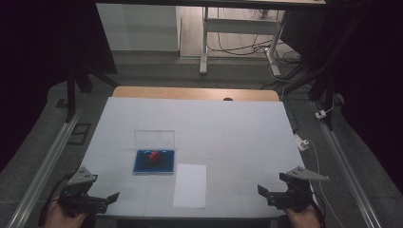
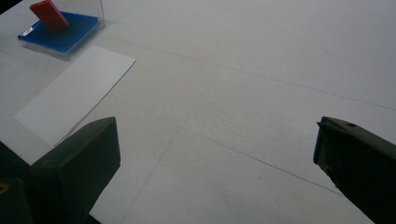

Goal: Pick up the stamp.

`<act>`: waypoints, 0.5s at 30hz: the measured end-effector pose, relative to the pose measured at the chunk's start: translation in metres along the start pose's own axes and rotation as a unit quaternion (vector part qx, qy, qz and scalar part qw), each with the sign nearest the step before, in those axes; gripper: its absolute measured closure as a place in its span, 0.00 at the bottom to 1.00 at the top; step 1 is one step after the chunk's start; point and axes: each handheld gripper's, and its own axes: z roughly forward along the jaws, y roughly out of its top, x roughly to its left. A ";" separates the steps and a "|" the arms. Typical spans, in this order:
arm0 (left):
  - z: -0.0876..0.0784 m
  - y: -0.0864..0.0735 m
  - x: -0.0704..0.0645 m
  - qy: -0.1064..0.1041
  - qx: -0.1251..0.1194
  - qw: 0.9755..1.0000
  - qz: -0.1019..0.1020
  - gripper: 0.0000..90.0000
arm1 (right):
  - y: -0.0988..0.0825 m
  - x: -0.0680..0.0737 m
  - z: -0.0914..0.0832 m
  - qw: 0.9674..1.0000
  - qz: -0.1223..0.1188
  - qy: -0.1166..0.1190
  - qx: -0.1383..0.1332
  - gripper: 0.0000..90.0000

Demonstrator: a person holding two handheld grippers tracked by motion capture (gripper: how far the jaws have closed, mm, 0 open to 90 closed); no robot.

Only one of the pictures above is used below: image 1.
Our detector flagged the black floor frame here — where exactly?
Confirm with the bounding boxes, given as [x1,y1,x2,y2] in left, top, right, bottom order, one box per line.
[67,123,92,146]

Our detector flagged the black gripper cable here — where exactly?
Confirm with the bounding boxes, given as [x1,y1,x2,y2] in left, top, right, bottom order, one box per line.
[37,173,75,228]
[309,188,328,228]

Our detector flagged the red stamp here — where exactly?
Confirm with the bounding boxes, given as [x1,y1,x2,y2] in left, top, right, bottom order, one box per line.
[148,150,163,164]

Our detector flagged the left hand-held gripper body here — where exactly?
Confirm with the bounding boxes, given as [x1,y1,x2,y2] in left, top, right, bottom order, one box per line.
[58,166,109,219]

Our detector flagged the black floor cables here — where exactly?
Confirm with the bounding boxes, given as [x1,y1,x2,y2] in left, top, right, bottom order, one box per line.
[205,8,313,91]

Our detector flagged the white cable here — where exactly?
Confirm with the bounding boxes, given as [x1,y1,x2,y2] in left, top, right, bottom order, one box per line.
[303,139,346,228]

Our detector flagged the black metal stand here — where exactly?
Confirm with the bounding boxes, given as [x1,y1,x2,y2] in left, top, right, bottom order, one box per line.
[283,12,365,131]
[64,61,121,124]

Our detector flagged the white desk frame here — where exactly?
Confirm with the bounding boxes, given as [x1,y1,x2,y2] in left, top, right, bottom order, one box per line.
[199,5,290,78]

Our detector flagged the person's right hand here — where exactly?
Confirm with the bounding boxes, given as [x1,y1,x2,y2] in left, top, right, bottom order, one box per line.
[283,203,322,228]

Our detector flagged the blue ink pad case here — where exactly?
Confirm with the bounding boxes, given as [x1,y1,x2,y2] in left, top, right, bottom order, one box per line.
[132,129,177,175]

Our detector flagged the aluminium rail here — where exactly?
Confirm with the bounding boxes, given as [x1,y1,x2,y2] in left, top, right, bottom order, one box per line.
[312,101,383,228]
[6,107,84,228]

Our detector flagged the wooden table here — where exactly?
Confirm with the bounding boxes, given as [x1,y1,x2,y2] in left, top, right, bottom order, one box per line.
[112,85,280,103]

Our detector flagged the white paper sheet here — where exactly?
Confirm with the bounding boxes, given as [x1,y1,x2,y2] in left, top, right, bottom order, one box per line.
[172,162,208,210]

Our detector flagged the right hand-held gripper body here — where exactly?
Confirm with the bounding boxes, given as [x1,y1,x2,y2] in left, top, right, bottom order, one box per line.
[269,165,330,214]

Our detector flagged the person's left hand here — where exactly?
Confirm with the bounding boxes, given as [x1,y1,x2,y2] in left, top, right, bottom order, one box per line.
[42,197,88,228]

